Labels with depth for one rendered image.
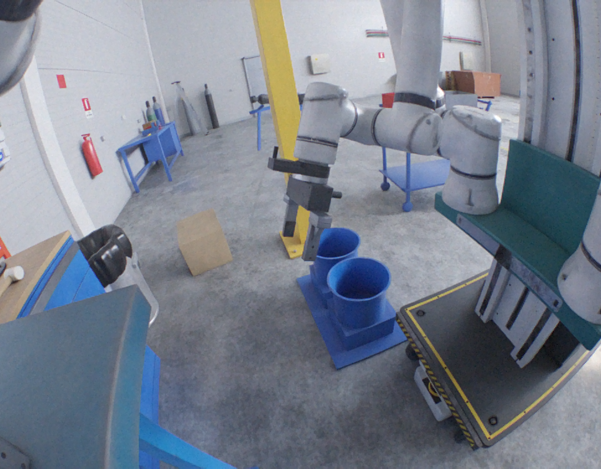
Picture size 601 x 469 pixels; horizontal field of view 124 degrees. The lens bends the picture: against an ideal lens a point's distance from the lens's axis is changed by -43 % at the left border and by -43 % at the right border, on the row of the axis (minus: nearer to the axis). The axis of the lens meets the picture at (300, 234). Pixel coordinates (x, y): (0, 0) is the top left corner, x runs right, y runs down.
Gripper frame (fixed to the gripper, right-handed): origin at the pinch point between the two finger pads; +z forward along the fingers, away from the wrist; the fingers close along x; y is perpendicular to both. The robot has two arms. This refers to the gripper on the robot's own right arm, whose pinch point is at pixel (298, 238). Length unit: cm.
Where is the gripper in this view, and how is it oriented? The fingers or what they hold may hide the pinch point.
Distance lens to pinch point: 61.3
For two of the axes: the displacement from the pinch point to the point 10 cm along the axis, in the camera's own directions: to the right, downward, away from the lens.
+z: -1.8, 9.3, 3.1
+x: -3.6, -3.6, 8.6
